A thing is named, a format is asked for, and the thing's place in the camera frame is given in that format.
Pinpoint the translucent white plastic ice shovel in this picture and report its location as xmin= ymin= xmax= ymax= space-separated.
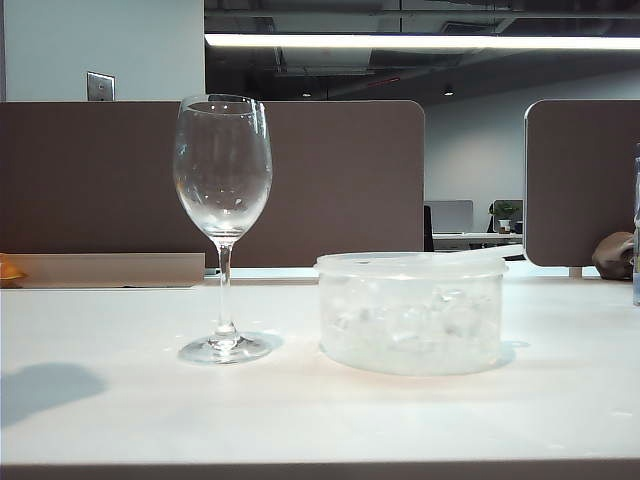
xmin=344 ymin=243 xmax=524 ymax=274

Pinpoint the clear ice cubes heap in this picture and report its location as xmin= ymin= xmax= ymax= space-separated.
xmin=327 ymin=287 xmax=496 ymax=356

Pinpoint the clear wine glass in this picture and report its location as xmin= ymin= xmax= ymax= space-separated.
xmin=172 ymin=93 xmax=284 ymax=366

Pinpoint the grey far desk screen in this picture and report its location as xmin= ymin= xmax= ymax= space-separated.
xmin=424 ymin=199 xmax=474 ymax=235

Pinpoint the round clear plastic container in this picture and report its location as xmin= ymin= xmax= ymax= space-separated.
xmin=313 ymin=251 xmax=510 ymax=377

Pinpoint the white far desk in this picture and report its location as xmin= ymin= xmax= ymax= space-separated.
xmin=432 ymin=231 xmax=525 ymax=251

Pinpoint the green potted plant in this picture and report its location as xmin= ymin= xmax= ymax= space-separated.
xmin=488 ymin=200 xmax=521 ymax=235

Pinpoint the long white ceiling light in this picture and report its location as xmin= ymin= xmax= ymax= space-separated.
xmin=203 ymin=32 xmax=640 ymax=51

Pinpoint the wide brown desk partition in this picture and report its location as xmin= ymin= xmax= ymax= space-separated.
xmin=0 ymin=99 xmax=426 ymax=269

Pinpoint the narrow brown desk partition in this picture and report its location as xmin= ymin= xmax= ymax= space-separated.
xmin=523 ymin=98 xmax=640 ymax=280

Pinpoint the brown lumpy object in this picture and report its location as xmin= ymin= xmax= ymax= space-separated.
xmin=591 ymin=231 xmax=636 ymax=281

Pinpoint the orange object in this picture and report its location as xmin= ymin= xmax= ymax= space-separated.
xmin=0 ymin=253 xmax=25 ymax=289

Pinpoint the grey wall switch plate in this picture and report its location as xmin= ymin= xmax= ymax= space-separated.
xmin=86 ymin=71 xmax=116 ymax=102

